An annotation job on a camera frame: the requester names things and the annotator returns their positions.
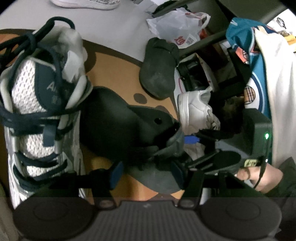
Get white patterned sneaker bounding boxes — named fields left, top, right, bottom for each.
left=50, top=0, right=121, bottom=11
left=177, top=89, right=221, bottom=158

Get black suede clog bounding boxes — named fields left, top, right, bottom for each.
left=139, top=37, right=180, bottom=100
left=80, top=86, right=185, bottom=194

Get person's right forearm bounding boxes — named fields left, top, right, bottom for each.
left=266, top=158, right=296, bottom=202

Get orange cartoon mat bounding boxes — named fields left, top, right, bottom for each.
left=0, top=28, right=185, bottom=207

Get white plastic bag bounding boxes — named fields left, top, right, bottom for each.
left=146, top=7, right=211, bottom=49

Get person's right hand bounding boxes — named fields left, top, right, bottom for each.
left=235, top=163, right=284, bottom=193

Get black cable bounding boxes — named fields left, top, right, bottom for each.
left=252, top=137, right=271, bottom=189

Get grey navy mesh sneaker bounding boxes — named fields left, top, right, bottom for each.
left=0, top=16, right=93, bottom=209

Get white garment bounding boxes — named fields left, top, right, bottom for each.
left=244, top=25, right=296, bottom=167

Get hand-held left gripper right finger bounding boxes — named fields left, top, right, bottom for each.
left=172, top=161, right=262, bottom=209

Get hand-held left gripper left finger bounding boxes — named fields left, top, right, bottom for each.
left=30, top=161, right=124, bottom=209

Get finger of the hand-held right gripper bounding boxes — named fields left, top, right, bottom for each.
left=184, top=129, right=234, bottom=144
left=185, top=149, right=222, bottom=172

